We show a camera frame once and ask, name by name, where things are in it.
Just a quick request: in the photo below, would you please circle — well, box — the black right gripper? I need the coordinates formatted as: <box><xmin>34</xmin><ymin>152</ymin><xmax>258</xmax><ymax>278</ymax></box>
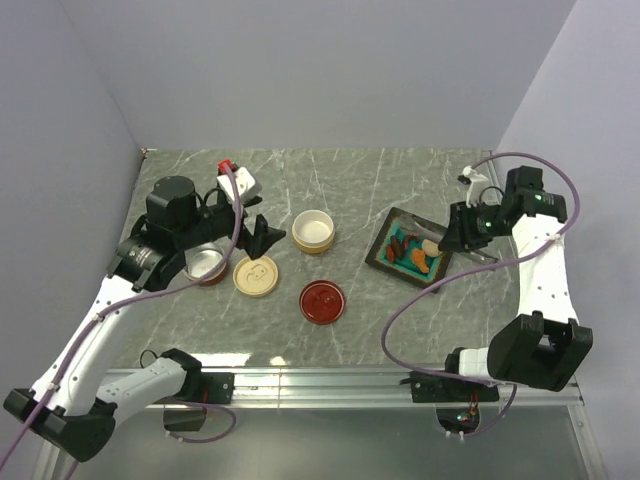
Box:
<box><xmin>437</xmin><ymin>199</ymin><xmax>512</xmax><ymax>252</ymax></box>

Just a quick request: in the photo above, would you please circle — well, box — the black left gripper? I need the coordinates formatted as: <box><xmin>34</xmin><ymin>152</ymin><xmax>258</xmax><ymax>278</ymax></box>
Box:
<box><xmin>177</xmin><ymin>194</ymin><xmax>286</xmax><ymax>258</ymax></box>

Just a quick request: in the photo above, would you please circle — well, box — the beige steamed bun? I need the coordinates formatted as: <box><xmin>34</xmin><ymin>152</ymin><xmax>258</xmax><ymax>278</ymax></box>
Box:
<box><xmin>421</xmin><ymin>239</ymin><xmax>442</xmax><ymax>258</ymax></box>

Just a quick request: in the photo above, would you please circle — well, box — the orange fried chicken piece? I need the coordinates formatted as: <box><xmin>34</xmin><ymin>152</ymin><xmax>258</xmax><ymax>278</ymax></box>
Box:
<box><xmin>410</xmin><ymin>248</ymin><xmax>430</xmax><ymax>274</ymax></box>

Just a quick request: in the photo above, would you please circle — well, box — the red-brown sausage piece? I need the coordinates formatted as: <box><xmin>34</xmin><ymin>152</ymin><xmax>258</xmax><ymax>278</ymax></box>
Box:
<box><xmin>402</xmin><ymin>235</ymin><xmax>424</xmax><ymax>249</ymax></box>

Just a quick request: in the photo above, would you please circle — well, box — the dark brown sausage piece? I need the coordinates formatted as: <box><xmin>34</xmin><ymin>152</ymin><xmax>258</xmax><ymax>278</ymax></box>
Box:
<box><xmin>386</xmin><ymin>236</ymin><xmax>406</xmax><ymax>263</ymax></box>

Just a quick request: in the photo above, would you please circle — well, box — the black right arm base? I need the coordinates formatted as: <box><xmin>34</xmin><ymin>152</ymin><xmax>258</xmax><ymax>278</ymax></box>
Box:
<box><xmin>399</xmin><ymin>371</ymin><xmax>500</xmax><ymax>404</ymax></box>

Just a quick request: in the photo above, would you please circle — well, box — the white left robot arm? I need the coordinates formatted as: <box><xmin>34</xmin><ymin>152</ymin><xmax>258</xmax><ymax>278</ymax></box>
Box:
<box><xmin>3</xmin><ymin>169</ymin><xmax>286</xmax><ymax>462</ymax></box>

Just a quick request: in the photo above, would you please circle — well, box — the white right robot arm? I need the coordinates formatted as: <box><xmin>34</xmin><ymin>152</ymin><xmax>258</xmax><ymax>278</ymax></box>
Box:
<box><xmin>440</xmin><ymin>166</ymin><xmax>593</xmax><ymax>400</ymax></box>

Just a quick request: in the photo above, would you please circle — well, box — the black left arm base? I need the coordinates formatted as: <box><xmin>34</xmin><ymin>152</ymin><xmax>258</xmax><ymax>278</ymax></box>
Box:
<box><xmin>163</xmin><ymin>372</ymin><xmax>234</xmax><ymax>433</ymax></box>

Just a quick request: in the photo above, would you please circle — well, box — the cream round lid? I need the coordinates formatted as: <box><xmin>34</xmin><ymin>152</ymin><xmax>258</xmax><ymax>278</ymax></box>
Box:
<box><xmin>233</xmin><ymin>256</ymin><xmax>279</xmax><ymax>297</ymax></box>

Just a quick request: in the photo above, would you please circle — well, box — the cream round container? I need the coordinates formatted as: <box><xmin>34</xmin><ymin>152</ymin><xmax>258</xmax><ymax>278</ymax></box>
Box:
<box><xmin>292</xmin><ymin>210</ymin><xmax>335</xmax><ymax>254</ymax></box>

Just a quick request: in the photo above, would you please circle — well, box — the teal square ceramic plate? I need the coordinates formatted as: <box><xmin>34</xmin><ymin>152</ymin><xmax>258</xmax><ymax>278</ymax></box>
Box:
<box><xmin>365</xmin><ymin>207</ymin><xmax>452</xmax><ymax>289</ymax></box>

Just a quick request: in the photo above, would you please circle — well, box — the brown steel-lined container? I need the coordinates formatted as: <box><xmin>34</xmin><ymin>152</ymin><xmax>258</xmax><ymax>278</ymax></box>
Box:
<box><xmin>183</xmin><ymin>242</ymin><xmax>227</xmax><ymax>287</ymax></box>

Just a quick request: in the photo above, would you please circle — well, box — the red round lid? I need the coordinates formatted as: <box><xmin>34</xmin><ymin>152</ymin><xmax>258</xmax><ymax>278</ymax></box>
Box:
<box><xmin>298</xmin><ymin>280</ymin><xmax>346</xmax><ymax>326</ymax></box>

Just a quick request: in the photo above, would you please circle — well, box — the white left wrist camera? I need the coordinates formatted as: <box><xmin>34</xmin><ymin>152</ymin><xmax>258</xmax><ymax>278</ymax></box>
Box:
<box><xmin>217</xmin><ymin>159</ymin><xmax>262</xmax><ymax>204</ymax></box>

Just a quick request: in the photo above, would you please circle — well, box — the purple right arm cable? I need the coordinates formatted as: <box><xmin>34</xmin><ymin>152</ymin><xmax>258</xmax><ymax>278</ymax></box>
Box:
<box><xmin>382</xmin><ymin>152</ymin><xmax>582</xmax><ymax>441</ymax></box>

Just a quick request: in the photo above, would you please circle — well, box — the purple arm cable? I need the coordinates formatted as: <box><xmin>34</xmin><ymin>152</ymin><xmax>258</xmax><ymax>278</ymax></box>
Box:
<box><xmin>382</xmin><ymin>152</ymin><xmax>582</xmax><ymax>441</ymax></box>
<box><xmin>0</xmin><ymin>167</ymin><xmax>247</xmax><ymax>480</ymax></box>

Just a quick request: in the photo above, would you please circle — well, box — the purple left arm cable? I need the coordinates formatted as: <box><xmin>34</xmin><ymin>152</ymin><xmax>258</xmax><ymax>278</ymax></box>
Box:
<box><xmin>0</xmin><ymin>167</ymin><xmax>247</xmax><ymax>480</ymax></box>

